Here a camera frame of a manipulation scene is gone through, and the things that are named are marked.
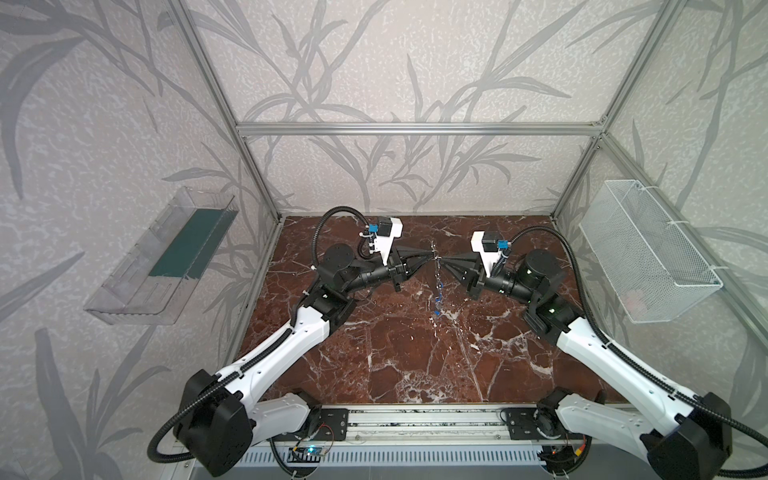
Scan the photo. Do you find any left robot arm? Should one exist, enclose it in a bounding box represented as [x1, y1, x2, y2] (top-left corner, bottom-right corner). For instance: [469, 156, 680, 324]
[170, 243, 434, 477]

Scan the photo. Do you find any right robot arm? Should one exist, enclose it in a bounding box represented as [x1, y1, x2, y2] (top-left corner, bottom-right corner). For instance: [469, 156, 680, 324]
[440, 249, 732, 479]

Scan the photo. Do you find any green circuit board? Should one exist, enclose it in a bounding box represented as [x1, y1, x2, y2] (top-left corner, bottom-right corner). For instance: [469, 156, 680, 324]
[289, 445, 331, 463]

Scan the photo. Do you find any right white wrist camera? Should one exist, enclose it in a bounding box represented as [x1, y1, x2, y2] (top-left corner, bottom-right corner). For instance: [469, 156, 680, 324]
[470, 231, 509, 277]

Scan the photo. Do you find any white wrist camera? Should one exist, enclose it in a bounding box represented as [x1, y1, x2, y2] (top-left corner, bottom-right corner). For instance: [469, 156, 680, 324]
[368, 216, 403, 266]
[470, 231, 509, 277]

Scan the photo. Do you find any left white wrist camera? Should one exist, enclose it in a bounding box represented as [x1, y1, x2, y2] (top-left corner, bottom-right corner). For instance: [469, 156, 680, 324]
[368, 216, 403, 266]

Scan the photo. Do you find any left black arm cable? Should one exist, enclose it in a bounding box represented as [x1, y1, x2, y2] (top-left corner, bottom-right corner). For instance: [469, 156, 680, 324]
[146, 206, 368, 464]

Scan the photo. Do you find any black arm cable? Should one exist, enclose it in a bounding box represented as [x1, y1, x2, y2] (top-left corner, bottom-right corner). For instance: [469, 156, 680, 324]
[506, 225, 768, 478]
[146, 206, 368, 464]

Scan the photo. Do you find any white wire mesh basket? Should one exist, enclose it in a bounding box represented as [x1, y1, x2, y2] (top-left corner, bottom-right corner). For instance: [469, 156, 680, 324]
[580, 180, 723, 324]

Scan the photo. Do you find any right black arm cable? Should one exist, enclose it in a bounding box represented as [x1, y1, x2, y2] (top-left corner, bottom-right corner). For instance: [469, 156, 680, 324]
[506, 225, 768, 478]

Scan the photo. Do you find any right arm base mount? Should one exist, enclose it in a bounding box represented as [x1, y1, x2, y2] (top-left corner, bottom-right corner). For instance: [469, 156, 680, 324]
[500, 406, 583, 443]

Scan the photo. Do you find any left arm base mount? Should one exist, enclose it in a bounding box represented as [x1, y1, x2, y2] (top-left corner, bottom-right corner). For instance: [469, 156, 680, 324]
[293, 407, 350, 441]

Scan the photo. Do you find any aluminium front rail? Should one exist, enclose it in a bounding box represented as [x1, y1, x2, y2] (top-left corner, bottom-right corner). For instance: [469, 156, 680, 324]
[173, 403, 625, 448]

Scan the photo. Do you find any aluminium frame crossbar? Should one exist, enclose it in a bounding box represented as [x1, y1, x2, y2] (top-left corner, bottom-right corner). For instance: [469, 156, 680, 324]
[236, 122, 603, 137]

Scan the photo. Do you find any clear plastic wall shelf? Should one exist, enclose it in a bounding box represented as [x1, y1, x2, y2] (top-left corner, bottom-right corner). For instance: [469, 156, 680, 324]
[84, 187, 239, 326]

